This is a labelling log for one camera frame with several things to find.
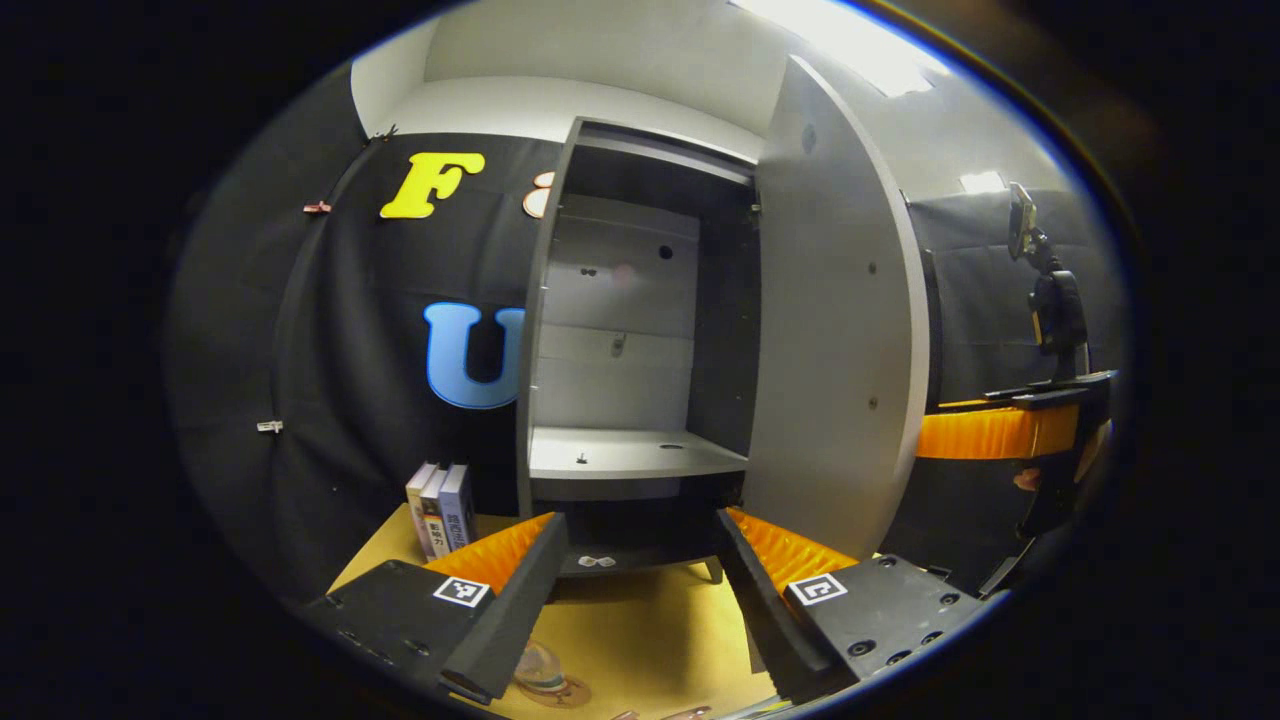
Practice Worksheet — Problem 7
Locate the purple grey book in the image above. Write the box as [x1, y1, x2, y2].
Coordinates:
[438, 463, 478, 551]

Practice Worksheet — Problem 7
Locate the beige cabinet door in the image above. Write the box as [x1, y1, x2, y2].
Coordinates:
[740, 55, 933, 561]

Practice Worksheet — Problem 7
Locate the white cabinet shelf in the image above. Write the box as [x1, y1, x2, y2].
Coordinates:
[528, 427, 749, 481]

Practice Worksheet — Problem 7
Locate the black cabinet door handle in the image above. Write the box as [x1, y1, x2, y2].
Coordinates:
[922, 248, 944, 411]

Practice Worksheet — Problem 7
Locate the long ceiling light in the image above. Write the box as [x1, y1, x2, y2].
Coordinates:
[730, 0, 951, 99]

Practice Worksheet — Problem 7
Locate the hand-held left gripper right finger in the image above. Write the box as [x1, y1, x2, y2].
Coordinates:
[714, 505, 992, 706]

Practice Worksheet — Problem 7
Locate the grey cabinet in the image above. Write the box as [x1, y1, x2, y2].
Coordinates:
[515, 115, 766, 586]

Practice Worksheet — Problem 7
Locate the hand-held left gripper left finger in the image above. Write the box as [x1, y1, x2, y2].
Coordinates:
[298, 512, 572, 706]

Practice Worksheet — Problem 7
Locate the white spine book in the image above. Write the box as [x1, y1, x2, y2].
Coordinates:
[405, 462, 439, 559]

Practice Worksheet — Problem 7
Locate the dark spine book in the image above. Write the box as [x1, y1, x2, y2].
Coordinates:
[420, 467, 451, 556]

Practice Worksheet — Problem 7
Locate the clear glass bottle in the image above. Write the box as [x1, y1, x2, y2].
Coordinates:
[515, 643, 571, 693]

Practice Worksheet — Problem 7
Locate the black backdrop cloth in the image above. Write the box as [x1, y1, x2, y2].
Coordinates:
[165, 60, 1126, 601]

